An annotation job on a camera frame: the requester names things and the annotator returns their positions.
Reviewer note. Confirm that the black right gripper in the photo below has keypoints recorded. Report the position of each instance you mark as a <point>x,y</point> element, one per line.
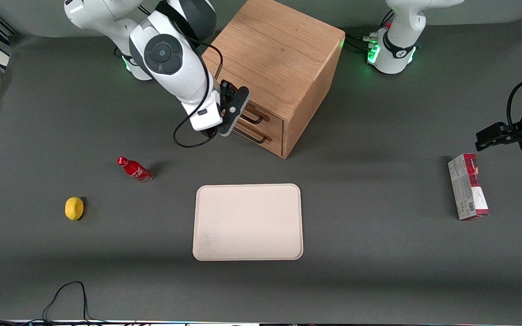
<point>227,97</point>

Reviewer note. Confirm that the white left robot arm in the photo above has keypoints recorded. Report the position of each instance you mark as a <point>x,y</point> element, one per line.
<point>397,54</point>

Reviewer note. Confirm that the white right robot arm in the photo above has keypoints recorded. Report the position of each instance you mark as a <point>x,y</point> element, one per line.
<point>170,54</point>

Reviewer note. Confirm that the oak wooden drawer cabinet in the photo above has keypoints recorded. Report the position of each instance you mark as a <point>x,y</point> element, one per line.
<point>283,50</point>

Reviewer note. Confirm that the red grey carton box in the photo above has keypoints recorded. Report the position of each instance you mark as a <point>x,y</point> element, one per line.
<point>467,190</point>

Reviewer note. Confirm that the red cola bottle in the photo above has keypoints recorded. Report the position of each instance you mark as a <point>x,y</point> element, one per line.
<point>135,170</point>

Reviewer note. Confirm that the beige plastic tray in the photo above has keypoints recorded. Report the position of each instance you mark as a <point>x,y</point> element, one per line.
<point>247,222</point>

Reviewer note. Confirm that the yellow lemon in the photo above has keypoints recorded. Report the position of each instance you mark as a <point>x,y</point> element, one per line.
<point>74,208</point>

